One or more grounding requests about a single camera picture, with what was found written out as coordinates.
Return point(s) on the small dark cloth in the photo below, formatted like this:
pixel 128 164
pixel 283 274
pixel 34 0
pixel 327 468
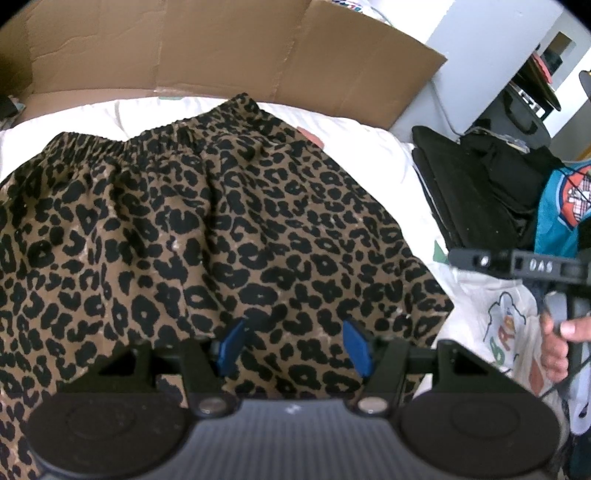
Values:
pixel 8 108

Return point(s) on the cream bear print bed sheet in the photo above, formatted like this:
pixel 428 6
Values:
pixel 392 152

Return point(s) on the black bag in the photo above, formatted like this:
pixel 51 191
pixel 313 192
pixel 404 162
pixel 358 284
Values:
pixel 531 124

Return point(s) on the round black gold-rimmed table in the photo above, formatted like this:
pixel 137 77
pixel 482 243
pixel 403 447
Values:
pixel 586 85

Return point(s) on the teal cartoon print cloth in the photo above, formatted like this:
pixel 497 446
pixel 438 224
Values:
pixel 551 221

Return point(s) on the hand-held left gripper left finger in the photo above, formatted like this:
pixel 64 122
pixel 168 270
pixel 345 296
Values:
pixel 228 346

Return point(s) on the person's right hand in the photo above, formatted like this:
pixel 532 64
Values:
pixel 554 355

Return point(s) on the black object with red patch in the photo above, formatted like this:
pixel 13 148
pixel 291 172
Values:
pixel 535 87

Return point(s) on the leopard print skirt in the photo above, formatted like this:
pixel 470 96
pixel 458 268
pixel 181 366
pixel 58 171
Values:
pixel 184 230

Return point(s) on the flattened cardboard sheet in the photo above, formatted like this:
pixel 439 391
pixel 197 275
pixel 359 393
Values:
pixel 231 46

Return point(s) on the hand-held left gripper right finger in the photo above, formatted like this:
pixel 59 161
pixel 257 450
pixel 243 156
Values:
pixel 358 346

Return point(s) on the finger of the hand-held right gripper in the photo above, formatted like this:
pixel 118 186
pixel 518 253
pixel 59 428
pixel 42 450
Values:
pixel 482 261

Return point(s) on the black cloth pile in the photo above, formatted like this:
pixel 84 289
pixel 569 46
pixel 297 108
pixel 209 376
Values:
pixel 517 175

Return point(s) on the black folded clothes stack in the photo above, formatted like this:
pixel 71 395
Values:
pixel 461 184

